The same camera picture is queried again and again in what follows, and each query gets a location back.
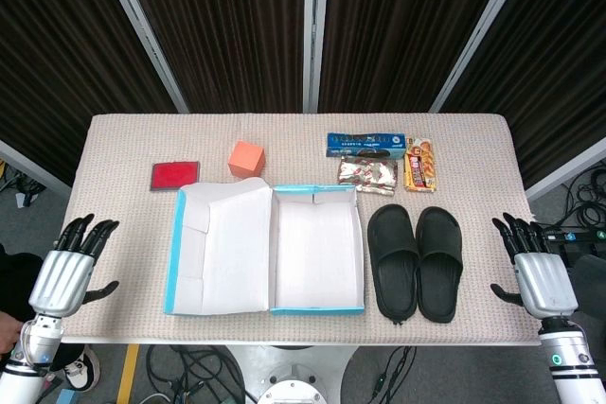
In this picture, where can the beige cloth-covered table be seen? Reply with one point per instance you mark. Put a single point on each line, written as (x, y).
(118, 177)

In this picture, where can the white black sneaker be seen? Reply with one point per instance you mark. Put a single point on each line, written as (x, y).
(80, 371)

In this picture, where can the yellow floor tape strip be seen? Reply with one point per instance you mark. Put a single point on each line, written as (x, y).
(128, 371)

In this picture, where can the black power strip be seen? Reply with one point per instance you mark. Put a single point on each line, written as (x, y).
(575, 236)

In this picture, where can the black rubber slipper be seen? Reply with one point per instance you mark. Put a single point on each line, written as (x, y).
(438, 281)
(393, 281)

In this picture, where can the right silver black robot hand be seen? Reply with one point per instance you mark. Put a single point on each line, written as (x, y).
(544, 281)

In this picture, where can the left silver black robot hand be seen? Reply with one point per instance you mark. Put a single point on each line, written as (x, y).
(57, 276)

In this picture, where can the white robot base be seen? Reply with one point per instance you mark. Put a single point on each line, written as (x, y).
(289, 375)

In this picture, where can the yellow snack packet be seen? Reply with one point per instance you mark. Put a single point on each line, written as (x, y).
(420, 165)

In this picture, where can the red flat stamp pad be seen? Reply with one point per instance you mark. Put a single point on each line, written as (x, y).
(174, 176)

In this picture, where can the person in black clothes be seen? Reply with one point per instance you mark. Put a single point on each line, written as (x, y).
(16, 276)

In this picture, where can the silver red snack packet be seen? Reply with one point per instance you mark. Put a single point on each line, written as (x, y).
(367, 176)

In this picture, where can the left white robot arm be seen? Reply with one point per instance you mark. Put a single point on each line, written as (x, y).
(19, 375)

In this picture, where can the light blue shoe box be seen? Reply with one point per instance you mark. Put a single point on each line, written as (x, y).
(312, 252)

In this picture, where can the blue snack package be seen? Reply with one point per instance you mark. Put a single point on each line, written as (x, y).
(364, 144)

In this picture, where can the orange cube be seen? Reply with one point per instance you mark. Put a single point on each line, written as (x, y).
(245, 160)

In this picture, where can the silver aluminium partition post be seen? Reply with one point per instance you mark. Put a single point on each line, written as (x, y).
(33, 170)
(565, 170)
(483, 30)
(315, 30)
(142, 30)

